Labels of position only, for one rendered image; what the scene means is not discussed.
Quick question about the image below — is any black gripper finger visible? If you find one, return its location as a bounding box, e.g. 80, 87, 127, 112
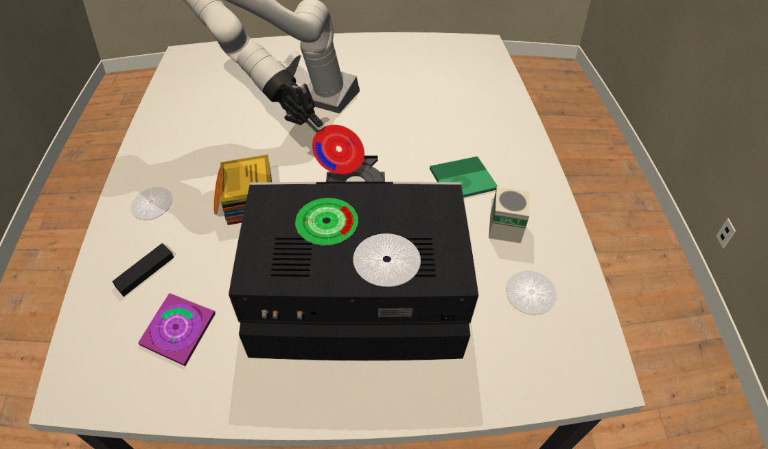
282, 102, 318, 133
285, 84, 325, 131

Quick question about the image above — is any green cd with red label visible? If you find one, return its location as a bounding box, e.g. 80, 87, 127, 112
295, 198, 358, 245

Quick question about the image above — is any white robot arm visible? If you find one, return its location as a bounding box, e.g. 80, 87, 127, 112
183, 0, 343, 97

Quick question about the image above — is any silver cd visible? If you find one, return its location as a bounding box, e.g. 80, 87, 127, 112
353, 233, 421, 287
131, 187, 172, 220
506, 271, 557, 315

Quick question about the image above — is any beige salt container with green label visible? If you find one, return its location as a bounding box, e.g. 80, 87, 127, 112
489, 187, 529, 243

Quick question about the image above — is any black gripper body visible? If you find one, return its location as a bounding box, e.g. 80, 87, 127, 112
263, 69, 301, 110

